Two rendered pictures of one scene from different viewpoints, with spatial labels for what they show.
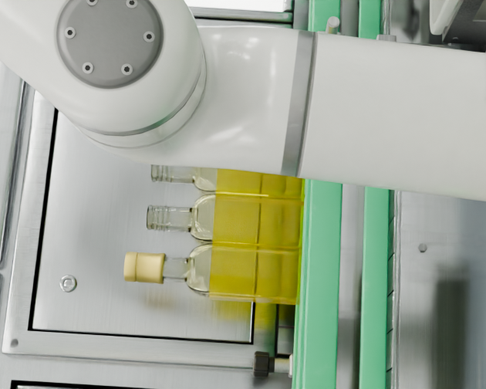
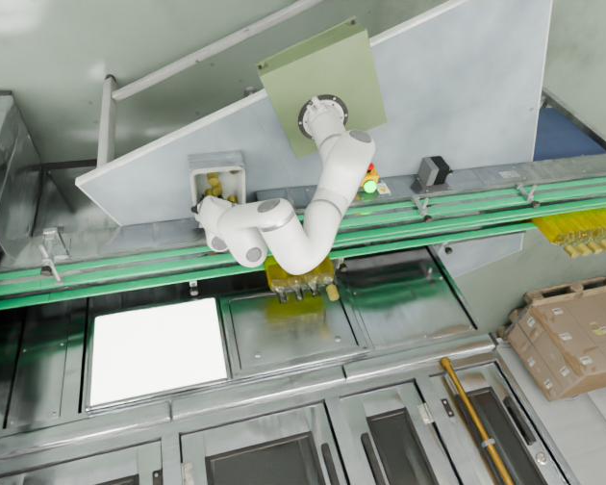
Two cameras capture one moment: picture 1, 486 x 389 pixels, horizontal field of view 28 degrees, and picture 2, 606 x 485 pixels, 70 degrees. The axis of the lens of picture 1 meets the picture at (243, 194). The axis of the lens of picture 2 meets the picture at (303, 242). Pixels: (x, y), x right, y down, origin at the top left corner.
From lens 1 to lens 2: 111 cm
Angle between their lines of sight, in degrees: 51
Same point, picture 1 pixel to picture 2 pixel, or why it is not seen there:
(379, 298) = not seen: hidden behind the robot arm
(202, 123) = not seen: hidden behind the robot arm
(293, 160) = not seen: hidden behind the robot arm
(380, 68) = (330, 126)
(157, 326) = (340, 308)
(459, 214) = (300, 197)
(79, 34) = (364, 139)
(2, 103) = (278, 384)
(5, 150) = (297, 375)
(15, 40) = (368, 150)
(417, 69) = (327, 121)
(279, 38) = (330, 141)
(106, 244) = (319, 330)
